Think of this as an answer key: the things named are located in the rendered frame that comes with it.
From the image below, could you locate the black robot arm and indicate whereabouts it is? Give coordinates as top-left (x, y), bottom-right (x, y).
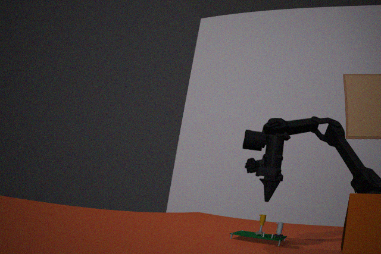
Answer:
top-left (243, 117), bottom-right (381, 194)

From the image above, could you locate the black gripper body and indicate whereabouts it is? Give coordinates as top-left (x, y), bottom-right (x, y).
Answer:
top-left (255, 151), bottom-right (283, 181)

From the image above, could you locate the green circuit board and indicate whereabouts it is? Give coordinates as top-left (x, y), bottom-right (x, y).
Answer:
top-left (230, 214), bottom-right (287, 246)

